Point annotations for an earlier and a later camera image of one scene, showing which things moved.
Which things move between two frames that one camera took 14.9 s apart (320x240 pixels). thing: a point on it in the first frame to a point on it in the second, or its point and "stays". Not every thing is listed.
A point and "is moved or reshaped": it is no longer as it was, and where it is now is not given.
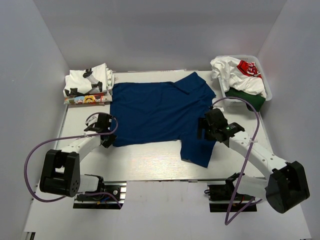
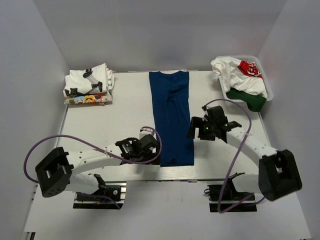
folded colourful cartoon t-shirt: (90, 99) stays
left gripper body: (108, 141) to (155, 155)
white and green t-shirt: (241, 78) stays
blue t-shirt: (153, 111) is moved or reshaped
